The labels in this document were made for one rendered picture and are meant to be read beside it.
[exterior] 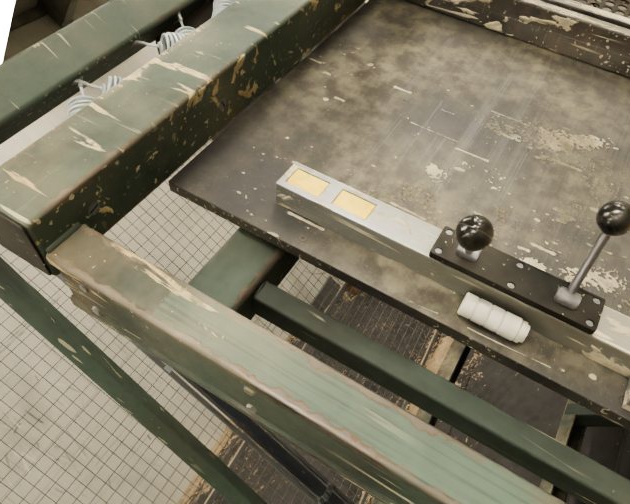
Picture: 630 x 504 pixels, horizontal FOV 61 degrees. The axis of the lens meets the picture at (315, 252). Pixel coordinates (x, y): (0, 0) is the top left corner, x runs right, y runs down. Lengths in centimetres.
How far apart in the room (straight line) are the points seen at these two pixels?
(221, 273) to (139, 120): 22
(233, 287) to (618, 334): 46
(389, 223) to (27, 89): 81
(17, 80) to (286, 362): 87
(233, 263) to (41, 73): 68
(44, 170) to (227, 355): 31
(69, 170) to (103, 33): 69
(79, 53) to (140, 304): 79
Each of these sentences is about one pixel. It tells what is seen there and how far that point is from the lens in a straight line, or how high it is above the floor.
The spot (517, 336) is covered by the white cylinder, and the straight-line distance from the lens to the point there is 66.
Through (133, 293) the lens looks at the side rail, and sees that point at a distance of 62.
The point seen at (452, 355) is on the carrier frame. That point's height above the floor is 79.
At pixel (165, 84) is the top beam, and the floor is 189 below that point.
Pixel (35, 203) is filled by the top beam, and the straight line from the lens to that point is 67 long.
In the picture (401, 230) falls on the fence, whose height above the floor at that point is 155.
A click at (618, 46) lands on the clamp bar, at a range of 113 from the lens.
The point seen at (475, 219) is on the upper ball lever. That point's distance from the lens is 55.
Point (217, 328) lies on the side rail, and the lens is 58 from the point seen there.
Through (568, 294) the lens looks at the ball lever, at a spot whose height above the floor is 139.
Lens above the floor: 174
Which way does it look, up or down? 12 degrees down
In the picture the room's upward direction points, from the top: 44 degrees counter-clockwise
